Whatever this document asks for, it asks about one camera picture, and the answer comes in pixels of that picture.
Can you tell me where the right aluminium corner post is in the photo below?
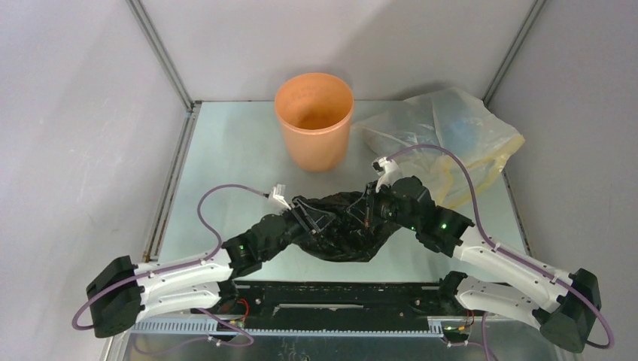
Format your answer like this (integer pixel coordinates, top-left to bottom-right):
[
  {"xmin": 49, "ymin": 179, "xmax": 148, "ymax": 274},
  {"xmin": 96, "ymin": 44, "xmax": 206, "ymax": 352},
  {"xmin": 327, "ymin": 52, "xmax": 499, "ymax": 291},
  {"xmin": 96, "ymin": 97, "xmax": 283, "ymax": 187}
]
[{"xmin": 482, "ymin": 0, "xmax": 548, "ymax": 108}]

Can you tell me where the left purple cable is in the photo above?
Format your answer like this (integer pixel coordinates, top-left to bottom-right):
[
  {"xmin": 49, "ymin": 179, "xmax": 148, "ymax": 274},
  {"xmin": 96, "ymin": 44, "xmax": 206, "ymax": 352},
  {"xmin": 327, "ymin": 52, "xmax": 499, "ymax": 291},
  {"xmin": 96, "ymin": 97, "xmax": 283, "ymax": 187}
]
[{"xmin": 71, "ymin": 184, "xmax": 272, "ymax": 332}]

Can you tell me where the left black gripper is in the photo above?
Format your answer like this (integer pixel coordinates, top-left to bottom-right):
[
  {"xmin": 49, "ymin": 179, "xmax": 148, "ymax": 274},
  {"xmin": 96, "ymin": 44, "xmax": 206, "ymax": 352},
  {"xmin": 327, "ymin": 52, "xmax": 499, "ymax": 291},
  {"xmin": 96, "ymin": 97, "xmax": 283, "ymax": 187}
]
[{"xmin": 262, "ymin": 198, "xmax": 336, "ymax": 261}]

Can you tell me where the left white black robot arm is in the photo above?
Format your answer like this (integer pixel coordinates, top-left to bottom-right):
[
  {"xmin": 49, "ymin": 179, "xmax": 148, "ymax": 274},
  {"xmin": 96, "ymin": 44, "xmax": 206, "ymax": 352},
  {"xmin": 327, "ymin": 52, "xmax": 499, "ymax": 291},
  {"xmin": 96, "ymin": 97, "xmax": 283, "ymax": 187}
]
[{"xmin": 86, "ymin": 197, "xmax": 337, "ymax": 338}]

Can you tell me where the aluminium frame rail front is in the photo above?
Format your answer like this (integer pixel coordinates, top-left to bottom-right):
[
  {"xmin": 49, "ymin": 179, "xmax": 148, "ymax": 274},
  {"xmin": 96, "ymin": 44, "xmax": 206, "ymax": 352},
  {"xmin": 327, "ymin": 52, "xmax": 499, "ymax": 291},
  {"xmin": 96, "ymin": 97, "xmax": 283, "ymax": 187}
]
[{"xmin": 111, "ymin": 284, "xmax": 570, "ymax": 340}]

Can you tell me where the black trash bag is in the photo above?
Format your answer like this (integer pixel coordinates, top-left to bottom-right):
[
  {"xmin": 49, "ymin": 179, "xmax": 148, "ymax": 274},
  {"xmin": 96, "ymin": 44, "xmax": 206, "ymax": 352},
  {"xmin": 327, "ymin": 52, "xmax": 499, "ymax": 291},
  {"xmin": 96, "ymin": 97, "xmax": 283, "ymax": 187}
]
[{"xmin": 293, "ymin": 191, "xmax": 400, "ymax": 262}]

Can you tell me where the aluminium corner post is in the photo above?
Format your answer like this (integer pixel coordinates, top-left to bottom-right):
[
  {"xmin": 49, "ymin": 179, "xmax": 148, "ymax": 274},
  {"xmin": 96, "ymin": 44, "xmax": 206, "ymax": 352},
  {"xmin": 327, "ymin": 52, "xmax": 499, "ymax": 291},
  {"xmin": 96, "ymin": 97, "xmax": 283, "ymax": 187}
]
[
  {"xmin": 126, "ymin": 0, "xmax": 195, "ymax": 112},
  {"xmin": 482, "ymin": 0, "xmax": 548, "ymax": 108}
]

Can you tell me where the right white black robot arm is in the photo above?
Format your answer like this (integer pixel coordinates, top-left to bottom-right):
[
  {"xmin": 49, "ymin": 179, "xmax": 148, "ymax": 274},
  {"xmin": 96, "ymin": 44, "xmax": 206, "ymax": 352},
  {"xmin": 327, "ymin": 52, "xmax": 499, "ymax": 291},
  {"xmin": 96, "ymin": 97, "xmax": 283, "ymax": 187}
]
[{"xmin": 347, "ymin": 177, "xmax": 602, "ymax": 353}]

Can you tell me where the small circuit board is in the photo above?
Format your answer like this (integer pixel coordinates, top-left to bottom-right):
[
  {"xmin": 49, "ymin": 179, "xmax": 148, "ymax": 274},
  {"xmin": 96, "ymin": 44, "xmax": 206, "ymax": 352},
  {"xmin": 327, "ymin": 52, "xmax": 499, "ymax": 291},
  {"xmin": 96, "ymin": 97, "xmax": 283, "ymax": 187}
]
[
  {"xmin": 217, "ymin": 320, "xmax": 245, "ymax": 332},
  {"xmin": 443, "ymin": 325, "xmax": 472, "ymax": 334}
]

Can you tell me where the left small circuit board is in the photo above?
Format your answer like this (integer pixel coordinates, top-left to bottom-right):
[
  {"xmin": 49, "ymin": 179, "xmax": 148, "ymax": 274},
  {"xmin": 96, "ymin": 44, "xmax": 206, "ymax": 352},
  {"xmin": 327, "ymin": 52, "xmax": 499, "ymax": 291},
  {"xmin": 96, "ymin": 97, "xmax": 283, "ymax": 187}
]
[{"xmin": 217, "ymin": 320, "xmax": 245, "ymax": 332}]

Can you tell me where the translucent yellowish plastic bag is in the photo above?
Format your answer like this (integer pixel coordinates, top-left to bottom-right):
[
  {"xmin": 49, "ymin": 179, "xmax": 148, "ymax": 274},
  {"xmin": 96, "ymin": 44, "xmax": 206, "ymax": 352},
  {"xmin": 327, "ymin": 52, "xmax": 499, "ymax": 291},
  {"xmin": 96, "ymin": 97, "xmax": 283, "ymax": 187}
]
[{"xmin": 354, "ymin": 87, "xmax": 524, "ymax": 208}]

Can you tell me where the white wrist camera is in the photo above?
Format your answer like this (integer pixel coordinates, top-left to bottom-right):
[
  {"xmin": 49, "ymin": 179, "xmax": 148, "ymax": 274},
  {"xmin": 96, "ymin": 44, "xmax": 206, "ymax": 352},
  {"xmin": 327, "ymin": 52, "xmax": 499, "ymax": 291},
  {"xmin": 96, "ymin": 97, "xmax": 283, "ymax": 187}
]
[
  {"xmin": 267, "ymin": 184, "xmax": 292, "ymax": 211},
  {"xmin": 372, "ymin": 156, "xmax": 403, "ymax": 193}
]

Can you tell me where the right small circuit board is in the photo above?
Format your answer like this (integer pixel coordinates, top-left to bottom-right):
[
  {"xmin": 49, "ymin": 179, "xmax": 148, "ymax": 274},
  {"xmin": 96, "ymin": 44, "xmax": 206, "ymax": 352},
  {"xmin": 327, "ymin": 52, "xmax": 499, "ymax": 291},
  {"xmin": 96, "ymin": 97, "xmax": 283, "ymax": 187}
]
[{"xmin": 443, "ymin": 325, "xmax": 472, "ymax": 334}]

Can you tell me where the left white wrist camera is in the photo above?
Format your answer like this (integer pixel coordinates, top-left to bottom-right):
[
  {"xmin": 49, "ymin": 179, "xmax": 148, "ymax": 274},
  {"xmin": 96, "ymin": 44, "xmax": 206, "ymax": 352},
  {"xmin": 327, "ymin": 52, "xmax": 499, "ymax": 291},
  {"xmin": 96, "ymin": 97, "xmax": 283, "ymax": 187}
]
[{"xmin": 267, "ymin": 184, "xmax": 292, "ymax": 211}]

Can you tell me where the orange plastic trash bin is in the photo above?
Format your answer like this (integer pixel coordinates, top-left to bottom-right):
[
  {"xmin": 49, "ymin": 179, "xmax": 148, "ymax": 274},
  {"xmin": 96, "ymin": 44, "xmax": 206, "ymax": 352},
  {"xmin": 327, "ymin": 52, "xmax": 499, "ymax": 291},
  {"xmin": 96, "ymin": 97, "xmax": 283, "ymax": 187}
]
[{"xmin": 274, "ymin": 72, "xmax": 355, "ymax": 172}]

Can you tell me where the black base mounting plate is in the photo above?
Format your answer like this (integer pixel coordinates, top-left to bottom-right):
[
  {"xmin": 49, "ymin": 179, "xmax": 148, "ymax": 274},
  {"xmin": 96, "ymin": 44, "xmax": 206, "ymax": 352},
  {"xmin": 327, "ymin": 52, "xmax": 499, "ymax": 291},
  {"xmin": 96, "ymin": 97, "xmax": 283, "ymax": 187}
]
[{"xmin": 208, "ymin": 281, "xmax": 480, "ymax": 333}]

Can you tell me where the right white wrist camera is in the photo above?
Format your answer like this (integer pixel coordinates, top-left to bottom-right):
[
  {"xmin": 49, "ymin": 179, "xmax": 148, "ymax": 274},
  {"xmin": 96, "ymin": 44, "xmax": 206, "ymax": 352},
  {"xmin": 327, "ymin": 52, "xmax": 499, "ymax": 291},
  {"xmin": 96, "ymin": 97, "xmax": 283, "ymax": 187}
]
[{"xmin": 372, "ymin": 156, "xmax": 403, "ymax": 193}]

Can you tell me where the left aluminium corner post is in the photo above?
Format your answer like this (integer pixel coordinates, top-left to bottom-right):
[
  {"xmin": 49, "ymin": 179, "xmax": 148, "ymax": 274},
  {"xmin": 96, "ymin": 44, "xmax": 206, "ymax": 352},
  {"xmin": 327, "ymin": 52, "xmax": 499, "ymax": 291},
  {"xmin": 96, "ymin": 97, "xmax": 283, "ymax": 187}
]
[{"xmin": 126, "ymin": 0, "xmax": 195, "ymax": 112}]

